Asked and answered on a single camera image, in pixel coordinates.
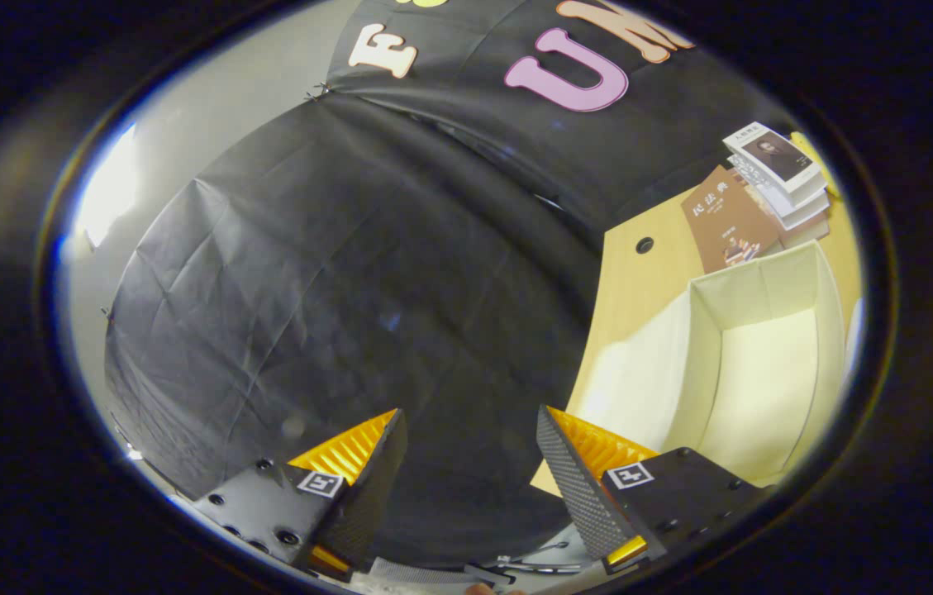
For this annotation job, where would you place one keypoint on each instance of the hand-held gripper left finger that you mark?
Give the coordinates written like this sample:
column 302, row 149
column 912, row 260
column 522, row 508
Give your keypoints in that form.
column 367, row 504

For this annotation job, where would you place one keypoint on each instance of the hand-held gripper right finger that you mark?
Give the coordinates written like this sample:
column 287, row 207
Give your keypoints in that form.
column 578, row 496

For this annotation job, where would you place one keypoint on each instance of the grey fabric storage box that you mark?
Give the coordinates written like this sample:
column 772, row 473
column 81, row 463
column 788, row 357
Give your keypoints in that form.
column 764, row 372

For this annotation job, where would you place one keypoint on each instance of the black backdrop cloth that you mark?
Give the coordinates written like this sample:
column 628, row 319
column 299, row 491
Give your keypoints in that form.
column 309, row 289

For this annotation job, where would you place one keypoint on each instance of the brown book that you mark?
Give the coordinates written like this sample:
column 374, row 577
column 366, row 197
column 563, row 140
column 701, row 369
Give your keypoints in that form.
column 726, row 223

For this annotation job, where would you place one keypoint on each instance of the white book with portrait cover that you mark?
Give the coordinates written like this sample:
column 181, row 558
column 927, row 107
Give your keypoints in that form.
column 780, row 157

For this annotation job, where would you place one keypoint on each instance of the grey metal frame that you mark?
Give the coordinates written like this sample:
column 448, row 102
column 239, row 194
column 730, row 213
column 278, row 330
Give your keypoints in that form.
column 545, row 567

